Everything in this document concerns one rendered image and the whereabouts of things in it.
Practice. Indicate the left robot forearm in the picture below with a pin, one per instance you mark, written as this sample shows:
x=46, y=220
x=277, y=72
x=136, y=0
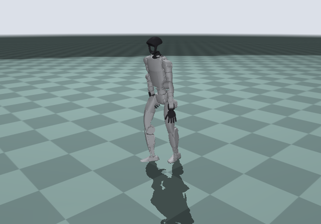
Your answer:
x=170, y=95

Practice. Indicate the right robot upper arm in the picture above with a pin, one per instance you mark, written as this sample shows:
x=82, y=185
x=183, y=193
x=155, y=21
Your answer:
x=147, y=75

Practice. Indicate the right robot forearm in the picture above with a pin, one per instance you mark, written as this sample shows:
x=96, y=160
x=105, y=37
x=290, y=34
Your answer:
x=150, y=87

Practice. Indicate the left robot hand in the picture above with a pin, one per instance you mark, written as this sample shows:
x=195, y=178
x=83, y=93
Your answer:
x=171, y=114

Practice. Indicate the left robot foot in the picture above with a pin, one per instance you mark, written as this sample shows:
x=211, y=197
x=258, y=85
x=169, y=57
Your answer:
x=174, y=158

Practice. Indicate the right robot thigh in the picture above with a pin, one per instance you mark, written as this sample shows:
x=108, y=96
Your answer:
x=149, y=113

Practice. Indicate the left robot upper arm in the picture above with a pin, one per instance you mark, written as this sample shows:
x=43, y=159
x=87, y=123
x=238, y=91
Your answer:
x=167, y=66

